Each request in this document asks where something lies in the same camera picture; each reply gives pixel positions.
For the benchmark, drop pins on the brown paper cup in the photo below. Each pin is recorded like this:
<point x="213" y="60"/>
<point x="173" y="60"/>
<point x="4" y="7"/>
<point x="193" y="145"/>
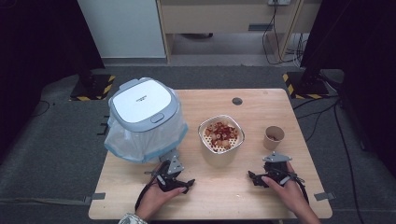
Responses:
<point x="271" y="143"/>

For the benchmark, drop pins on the white power strip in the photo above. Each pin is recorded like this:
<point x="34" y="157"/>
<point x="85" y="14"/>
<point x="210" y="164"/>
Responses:
<point x="278" y="2"/>

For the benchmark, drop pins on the black stand with striped base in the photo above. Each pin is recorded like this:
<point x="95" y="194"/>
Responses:
<point x="306" y="87"/>
<point x="93" y="88"/>

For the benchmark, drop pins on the light wooden desk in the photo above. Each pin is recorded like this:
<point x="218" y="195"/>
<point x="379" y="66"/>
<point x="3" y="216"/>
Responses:
<point x="218" y="17"/>

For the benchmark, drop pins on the person's right hand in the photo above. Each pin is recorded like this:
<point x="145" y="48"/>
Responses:
<point x="291" y="193"/>

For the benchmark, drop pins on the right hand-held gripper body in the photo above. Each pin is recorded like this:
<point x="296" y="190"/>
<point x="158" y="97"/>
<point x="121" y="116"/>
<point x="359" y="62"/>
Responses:
<point x="275" y="158"/>

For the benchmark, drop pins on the grey tape piece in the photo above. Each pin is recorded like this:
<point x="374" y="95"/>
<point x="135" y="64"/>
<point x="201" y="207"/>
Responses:
<point x="324" y="196"/>

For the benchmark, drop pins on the white cabinet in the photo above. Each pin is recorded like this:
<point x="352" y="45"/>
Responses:
<point x="124" y="28"/>

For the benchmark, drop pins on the black curtain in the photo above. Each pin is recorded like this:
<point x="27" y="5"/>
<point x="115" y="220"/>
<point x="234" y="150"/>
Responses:
<point x="37" y="46"/>
<point x="361" y="46"/>

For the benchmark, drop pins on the grey tape strip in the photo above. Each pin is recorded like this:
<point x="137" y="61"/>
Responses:
<point x="62" y="201"/>

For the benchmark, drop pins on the white grey lidded trash bin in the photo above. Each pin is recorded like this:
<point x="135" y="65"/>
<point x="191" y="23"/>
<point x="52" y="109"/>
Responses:
<point x="140" y="99"/>

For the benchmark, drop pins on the grey round table grommet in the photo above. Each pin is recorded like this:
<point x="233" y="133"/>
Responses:
<point x="237" y="101"/>

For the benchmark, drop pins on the translucent plastic bin bag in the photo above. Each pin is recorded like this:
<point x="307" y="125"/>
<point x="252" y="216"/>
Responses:
<point x="140" y="143"/>

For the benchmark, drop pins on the pile of food scraps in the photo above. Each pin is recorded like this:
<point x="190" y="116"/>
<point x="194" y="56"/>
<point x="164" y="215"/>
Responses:
<point x="221" y="133"/>

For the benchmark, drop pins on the beige container with strainer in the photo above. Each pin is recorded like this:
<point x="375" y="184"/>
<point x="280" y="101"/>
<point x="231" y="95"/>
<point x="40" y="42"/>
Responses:
<point x="218" y="157"/>

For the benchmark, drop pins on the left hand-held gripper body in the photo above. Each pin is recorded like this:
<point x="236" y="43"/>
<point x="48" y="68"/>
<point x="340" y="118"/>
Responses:
<point x="176" y="165"/>

